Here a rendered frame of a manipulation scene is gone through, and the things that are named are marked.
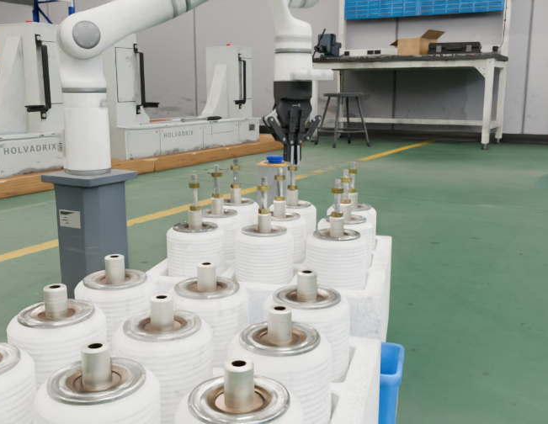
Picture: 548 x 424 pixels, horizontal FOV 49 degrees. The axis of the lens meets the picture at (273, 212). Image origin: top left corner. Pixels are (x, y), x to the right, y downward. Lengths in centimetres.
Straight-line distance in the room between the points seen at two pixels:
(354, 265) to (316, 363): 41
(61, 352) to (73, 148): 77
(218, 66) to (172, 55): 279
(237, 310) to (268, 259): 28
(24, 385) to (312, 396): 24
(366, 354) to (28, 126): 280
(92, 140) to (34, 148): 184
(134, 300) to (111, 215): 64
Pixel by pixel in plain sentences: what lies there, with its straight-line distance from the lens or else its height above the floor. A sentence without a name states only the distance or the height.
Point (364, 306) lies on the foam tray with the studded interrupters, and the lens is 91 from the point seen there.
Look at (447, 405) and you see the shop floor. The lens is 102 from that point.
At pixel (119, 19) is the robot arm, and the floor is 62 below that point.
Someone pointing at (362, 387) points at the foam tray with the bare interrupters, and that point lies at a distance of 65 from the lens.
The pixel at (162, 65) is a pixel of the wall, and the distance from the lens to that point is 760.
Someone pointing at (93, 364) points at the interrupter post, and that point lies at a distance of 50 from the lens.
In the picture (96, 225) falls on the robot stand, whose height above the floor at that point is 20.
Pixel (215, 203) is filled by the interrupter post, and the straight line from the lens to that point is 112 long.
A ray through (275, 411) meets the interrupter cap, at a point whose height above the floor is 25.
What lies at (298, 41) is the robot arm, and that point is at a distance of 116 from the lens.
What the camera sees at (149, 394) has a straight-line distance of 50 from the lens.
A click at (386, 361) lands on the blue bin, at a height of 9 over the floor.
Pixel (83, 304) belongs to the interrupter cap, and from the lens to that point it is 68.
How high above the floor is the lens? 48
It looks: 11 degrees down
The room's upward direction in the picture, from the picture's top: straight up
